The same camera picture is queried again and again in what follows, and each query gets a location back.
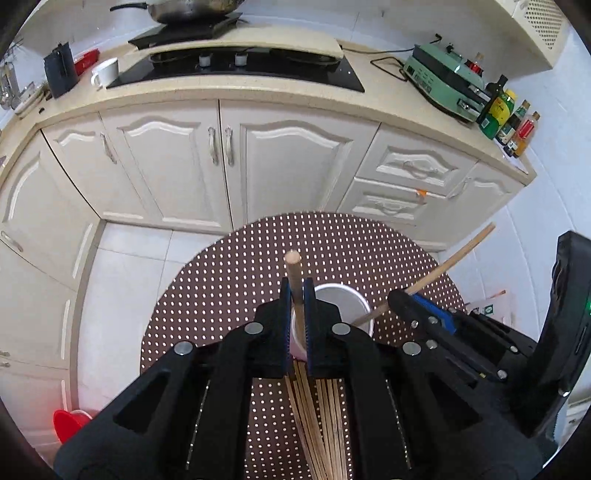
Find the wooden chopstick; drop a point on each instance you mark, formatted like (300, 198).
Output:
(452, 258)
(295, 286)

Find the stack of bowls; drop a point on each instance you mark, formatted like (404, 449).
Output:
(30, 99)

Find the red box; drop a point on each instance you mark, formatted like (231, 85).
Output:
(87, 60)

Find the white mug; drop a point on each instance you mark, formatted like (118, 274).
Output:
(107, 71)

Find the orange liquid bottle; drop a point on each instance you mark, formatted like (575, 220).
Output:
(526, 136)

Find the green electric grill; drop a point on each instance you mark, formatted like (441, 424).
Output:
(443, 78)

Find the cream lattice wall cabinet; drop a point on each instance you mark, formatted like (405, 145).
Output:
(545, 23)

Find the beige board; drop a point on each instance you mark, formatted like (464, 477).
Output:
(286, 44)

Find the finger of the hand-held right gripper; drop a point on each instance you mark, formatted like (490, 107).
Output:
(415, 314)
(434, 311)

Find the brown polka-dot tablecloth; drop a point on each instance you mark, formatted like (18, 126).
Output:
(258, 258)

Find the black kettle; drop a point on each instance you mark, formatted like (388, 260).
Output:
(60, 71)

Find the dark soy sauce bottle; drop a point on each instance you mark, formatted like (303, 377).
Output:
(515, 124)

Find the red labelled bottle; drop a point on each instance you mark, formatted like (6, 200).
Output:
(475, 67)

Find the cream cabinet door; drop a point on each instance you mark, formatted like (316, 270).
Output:
(171, 161)
(87, 161)
(291, 170)
(485, 198)

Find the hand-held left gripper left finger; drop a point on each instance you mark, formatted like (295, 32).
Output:
(286, 323)

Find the black glass gas hob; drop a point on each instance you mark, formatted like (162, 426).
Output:
(277, 74)

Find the black induction cooker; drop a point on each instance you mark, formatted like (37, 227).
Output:
(166, 34)

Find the cream cabinet drawer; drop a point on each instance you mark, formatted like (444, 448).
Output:
(369, 203)
(383, 159)

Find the printed cardboard box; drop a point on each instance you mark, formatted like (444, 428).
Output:
(489, 309)

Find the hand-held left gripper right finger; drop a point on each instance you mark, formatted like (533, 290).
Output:
(310, 323)

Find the steel wok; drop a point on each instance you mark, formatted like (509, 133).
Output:
(194, 9)

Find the pink cup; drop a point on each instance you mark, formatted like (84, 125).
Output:
(344, 300)

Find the dark oil bottle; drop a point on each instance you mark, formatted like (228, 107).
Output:
(491, 101)

